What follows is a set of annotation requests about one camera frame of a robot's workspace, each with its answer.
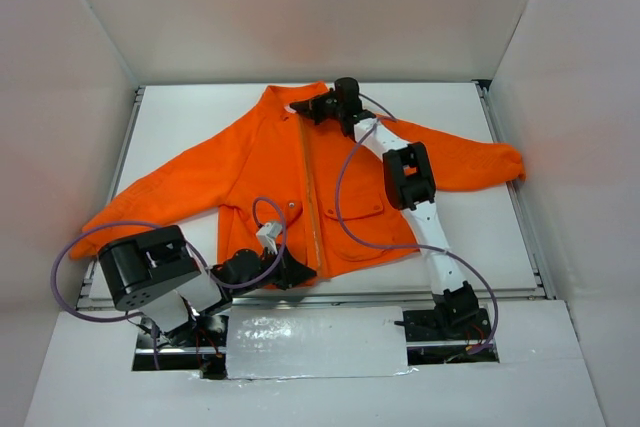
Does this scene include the aluminium left side rail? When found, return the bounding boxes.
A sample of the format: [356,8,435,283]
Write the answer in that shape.
[76,86,146,312]

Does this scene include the white centre cover panel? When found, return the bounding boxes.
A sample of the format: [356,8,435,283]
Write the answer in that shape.
[225,307,410,380]

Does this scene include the silver aluminium front rail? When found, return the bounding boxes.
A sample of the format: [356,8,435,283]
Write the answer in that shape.
[76,287,548,312]

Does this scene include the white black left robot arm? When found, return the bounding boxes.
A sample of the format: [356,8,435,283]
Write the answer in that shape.
[98,222,317,346]

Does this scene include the aluminium right side rail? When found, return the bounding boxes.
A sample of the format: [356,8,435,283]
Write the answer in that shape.
[472,79,558,300]

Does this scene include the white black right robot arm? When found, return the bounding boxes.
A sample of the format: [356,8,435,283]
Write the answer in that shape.
[289,77,489,338]

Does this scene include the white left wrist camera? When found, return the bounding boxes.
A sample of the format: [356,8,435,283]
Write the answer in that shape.
[256,221,282,254]

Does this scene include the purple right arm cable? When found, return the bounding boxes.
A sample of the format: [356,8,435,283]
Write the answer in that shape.
[333,92,500,354]

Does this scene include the orange zip-up jacket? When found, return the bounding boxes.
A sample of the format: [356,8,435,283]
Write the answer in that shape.
[70,83,534,294]

